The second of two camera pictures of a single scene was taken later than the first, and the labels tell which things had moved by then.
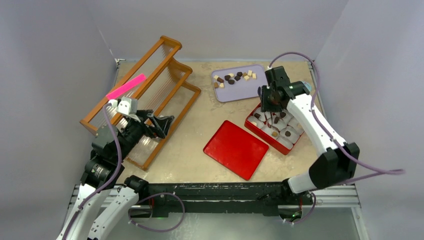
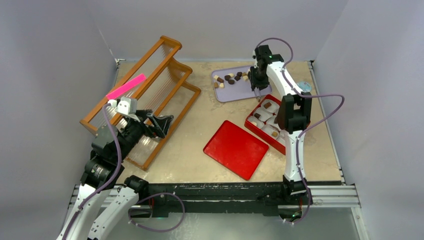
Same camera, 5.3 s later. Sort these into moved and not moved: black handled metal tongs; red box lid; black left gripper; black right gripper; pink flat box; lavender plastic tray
Moved: black handled metal tongs; black right gripper
Not moved: black left gripper; lavender plastic tray; pink flat box; red box lid
